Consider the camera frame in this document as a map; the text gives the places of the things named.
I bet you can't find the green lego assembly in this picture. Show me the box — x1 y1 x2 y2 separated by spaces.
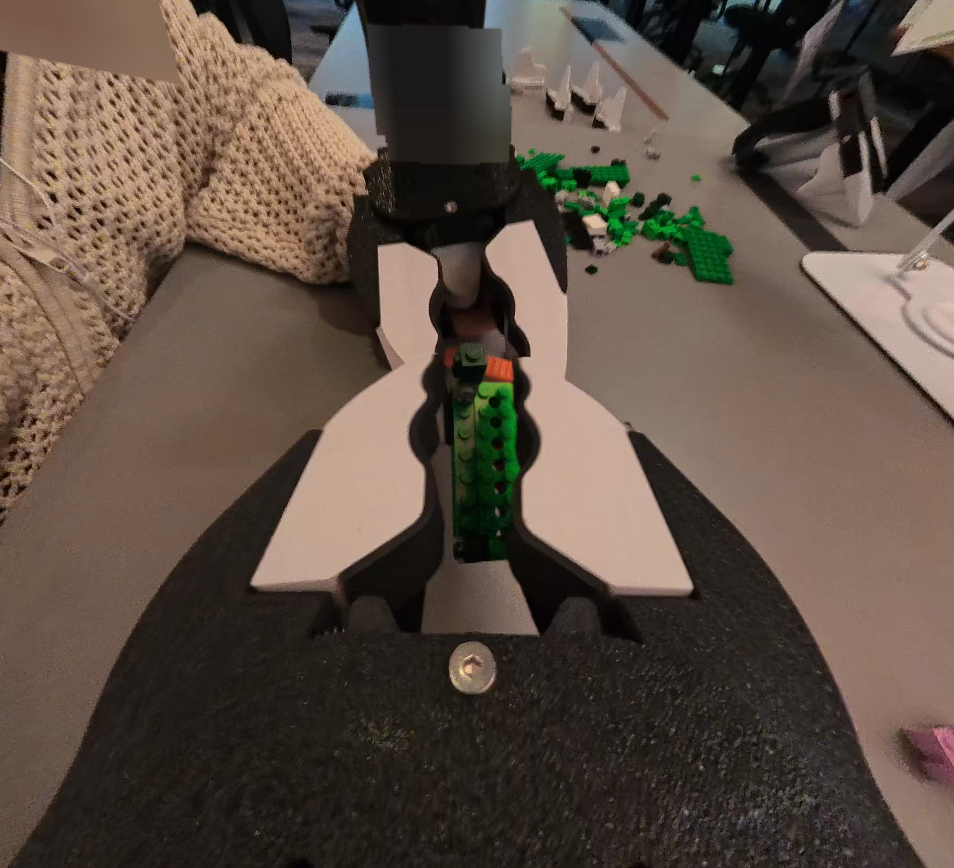
449 376 519 562

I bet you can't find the wooden stick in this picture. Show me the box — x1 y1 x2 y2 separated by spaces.
559 7 669 121

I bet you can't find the person's torso in knit sweater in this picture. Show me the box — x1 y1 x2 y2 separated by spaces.
0 56 191 519

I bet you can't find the black and white device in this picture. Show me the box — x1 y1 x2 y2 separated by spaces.
732 74 891 227

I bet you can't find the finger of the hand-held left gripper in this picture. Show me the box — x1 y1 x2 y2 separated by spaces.
484 218 572 383
375 242 457 371

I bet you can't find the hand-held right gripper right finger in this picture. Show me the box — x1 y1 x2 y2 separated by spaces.
508 361 696 636

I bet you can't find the white paper board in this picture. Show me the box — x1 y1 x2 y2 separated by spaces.
890 0 954 57

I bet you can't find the large green lego plate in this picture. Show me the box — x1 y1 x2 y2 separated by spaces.
682 227 735 285

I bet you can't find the orange brick separator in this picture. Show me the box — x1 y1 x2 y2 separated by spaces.
443 351 517 383

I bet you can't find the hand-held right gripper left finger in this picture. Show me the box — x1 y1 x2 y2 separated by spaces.
251 355 446 634

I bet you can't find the pink lego piece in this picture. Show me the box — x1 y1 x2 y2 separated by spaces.
902 726 954 783

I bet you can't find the pile of green lego pieces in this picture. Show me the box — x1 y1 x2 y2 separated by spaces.
518 149 705 267

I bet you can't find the white wedge piece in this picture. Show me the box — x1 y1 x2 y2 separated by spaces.
592 87 629 133
570 62 603 115
546 65 575 124
509 47 549 92

